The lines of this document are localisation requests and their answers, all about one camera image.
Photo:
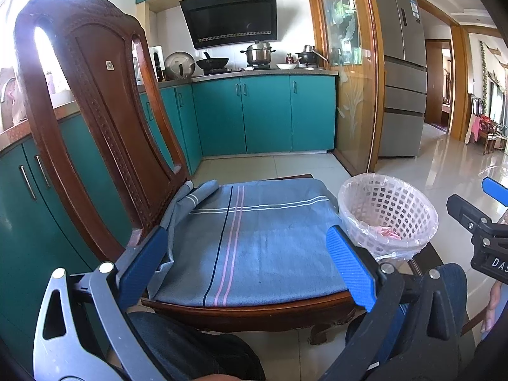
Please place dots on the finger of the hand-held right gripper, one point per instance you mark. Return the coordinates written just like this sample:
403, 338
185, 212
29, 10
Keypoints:
496, 190
468, 212

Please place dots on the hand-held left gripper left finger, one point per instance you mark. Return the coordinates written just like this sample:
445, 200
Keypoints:
143, 262

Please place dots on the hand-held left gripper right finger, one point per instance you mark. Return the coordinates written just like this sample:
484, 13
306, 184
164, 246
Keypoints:
351, 274

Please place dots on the pink plastic bag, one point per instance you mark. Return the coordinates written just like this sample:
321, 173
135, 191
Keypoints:
383, 233

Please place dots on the white plastic lattice basket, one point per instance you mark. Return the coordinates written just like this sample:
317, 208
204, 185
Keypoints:
385, 202

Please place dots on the person's right hand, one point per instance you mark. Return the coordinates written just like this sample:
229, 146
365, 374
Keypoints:
492, 305

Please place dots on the person's left hand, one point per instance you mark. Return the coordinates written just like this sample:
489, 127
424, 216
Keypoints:
216, 378

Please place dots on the wooden background chair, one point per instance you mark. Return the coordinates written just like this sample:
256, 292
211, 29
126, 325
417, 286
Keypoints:
490, 131

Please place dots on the pink hanging cloth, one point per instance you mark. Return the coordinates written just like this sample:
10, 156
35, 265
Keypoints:
473, 127

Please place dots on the blue striped cloth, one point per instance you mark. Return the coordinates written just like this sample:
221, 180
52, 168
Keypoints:
258, 246

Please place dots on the grey refrigerator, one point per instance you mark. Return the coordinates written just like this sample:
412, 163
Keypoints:
401, 87

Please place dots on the wooden framed glass door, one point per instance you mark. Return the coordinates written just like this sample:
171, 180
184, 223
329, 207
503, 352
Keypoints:
353, 107

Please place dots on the carved wooden chair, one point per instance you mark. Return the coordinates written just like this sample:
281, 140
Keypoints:
107, 107

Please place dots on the round silver lid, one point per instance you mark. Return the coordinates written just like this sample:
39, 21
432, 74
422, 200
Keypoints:
178, 66

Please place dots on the black white kitchen appliance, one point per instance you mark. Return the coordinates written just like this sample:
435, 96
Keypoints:
156, 63

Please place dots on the black wok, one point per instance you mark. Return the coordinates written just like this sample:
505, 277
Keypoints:
212, 63

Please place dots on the white bowl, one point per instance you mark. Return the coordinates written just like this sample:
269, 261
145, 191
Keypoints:
286, 66

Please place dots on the steel cooking pot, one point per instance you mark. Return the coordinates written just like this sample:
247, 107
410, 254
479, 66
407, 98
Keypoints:
258, 54

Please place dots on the black range hood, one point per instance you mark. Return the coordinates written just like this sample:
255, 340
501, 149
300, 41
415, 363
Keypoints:
230, 18

